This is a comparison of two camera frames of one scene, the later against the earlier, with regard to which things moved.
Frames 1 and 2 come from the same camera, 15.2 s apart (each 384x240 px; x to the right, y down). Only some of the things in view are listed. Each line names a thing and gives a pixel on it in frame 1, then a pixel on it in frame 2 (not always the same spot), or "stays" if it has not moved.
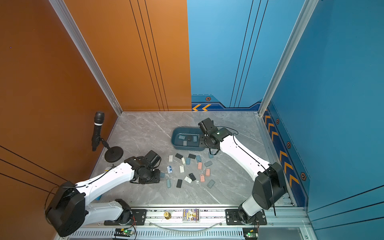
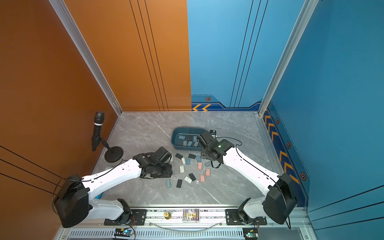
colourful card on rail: (191, 215) stays
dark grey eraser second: (193, 156) stays
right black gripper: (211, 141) to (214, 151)
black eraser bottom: (179, 183) stays
